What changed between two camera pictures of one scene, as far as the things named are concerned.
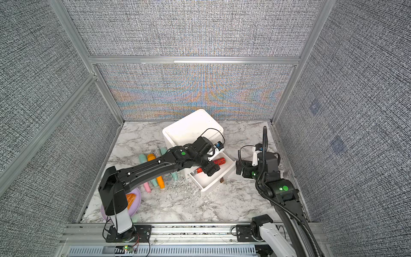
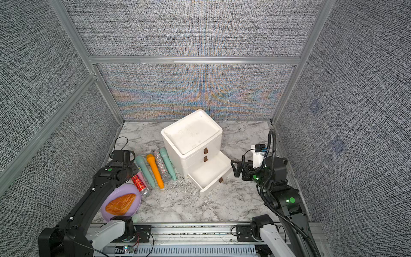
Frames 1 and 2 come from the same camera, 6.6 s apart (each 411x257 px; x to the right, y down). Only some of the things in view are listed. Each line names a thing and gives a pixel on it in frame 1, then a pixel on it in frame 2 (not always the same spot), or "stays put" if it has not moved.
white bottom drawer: x=205 y=182 stays put
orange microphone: x=160 y=179 stays put
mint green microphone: x=174 y=174 stays put
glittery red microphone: x=218 y=161 -> x=144 y=190
